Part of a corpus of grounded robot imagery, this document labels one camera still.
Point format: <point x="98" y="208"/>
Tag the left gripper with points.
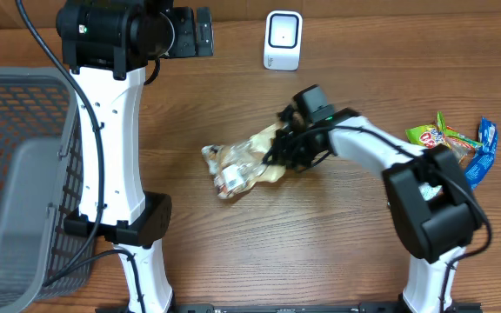
<point x="190" y="45"/>

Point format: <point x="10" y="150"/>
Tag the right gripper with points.
<point x="277" y="155"/>

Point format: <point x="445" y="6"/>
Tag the beige cookie snack bag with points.
<point x="236" y="168"/>

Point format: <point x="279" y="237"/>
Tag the green Haribo candy bag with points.
<point x="439" y="133"/>

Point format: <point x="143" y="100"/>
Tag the blue snack wrapper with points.
<point x="485" y="157"/>

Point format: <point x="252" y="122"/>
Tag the teal white snack packet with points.
<point x="428" y="192"/>

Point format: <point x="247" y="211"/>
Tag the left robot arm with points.
<point x="107" y="46"/>

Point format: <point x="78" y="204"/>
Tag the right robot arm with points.
<point x="433" y="209"/>

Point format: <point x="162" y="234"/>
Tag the white barcode scanner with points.
<point x="282" y="40"/>

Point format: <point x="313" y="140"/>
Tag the grey plastic shopping basket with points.
<point x="41" y="180"/>

